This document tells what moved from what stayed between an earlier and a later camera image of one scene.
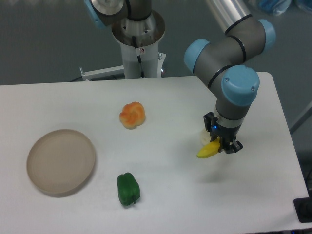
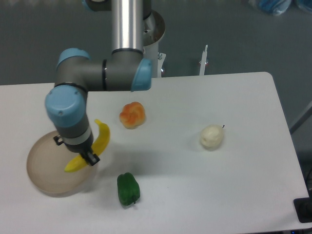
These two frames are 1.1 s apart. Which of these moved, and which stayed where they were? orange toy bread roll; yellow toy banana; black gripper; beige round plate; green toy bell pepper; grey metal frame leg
Moved: yellow toy banana; black gripper
Stayed: grey metal frame leg; orange toy bread roll; beige round plate; green toy bell pepper
